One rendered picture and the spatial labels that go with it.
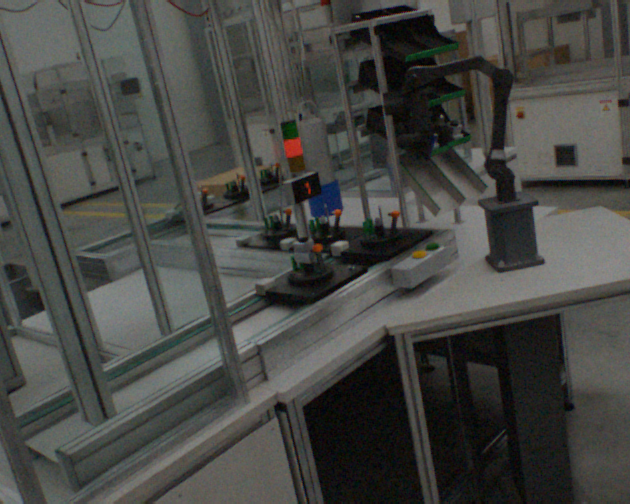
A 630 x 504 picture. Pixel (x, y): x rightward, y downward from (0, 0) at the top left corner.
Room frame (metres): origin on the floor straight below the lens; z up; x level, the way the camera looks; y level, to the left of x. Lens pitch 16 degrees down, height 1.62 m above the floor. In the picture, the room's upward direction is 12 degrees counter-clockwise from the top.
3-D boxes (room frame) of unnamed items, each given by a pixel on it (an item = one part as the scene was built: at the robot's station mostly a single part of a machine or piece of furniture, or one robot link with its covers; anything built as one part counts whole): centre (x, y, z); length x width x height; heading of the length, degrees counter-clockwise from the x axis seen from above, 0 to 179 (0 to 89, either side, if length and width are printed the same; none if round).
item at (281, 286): (1.97, 0.03, 0.96); 0.24 x 0.24 x 0.02; 44
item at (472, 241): (2.53, 0.09, 0.84); 1.50 x 1.41 x 0.03; 134
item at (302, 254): (1.98, 0.03, 1.06); 0.08 x 0.04 x 0.07; 44
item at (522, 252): (2.05, -0.60, 0.96); 0.15 x 0.15 x 0.20; 89
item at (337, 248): (2.20, -0.22, 1.01); 0.24 x 0.24 x 0.13; 44
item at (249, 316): (2.02, 0.01, 0.91); 0.84 x 0.28 x 0.10; 134
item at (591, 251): (2.10, -0.61, 0.84); 0.90 x 0.70 x 0.03; 89
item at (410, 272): (1.99, -0.31, 0.93); 0.21 x 0.07 x 0.06; 134
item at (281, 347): (1.91, -0.13, 0.91); 0.89 x 0.06 x 0.11; 134
